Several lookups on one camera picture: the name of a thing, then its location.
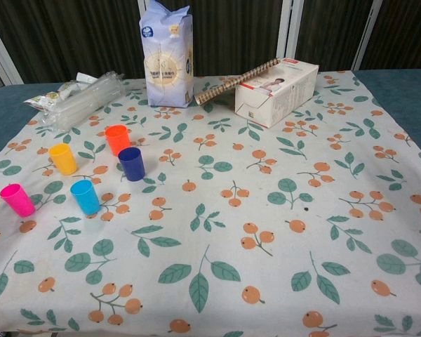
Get dark blue plastic cup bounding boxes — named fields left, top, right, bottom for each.
left=117, top=147, right=146, bottom=182

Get light blue plastic cup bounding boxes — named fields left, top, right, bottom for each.
left=69, top=180, right=102, bottom=216

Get yellow plastic cup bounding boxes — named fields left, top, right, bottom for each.
left=48, top=143, right=78, bottom=176

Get pink plastic cup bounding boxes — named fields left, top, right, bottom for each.
left=0, top=183, right=36, bottom=218

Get floral fruit print tablecloth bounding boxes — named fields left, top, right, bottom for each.
left=0, top=70, right=421, bottom=337

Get brown spiral notebook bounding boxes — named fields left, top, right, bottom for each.
left=194, top=58, right=281, bottom=105

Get orange plastic cup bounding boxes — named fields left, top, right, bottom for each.
left=104, top=124, right=131, bottom=157

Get white cardboard product box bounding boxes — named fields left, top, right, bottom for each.
left=234, top=58, right=319, bottom=128

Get pale blue milk powder bag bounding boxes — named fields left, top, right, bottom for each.
left=139, top=0, right=194, bottom=109

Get clear plastic cup sleeve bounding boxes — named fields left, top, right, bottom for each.
left=38, top=71, right=124, bottom=131

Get dark folding screen white frames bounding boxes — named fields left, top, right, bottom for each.
left=0, top=0, right=421, bottom=85

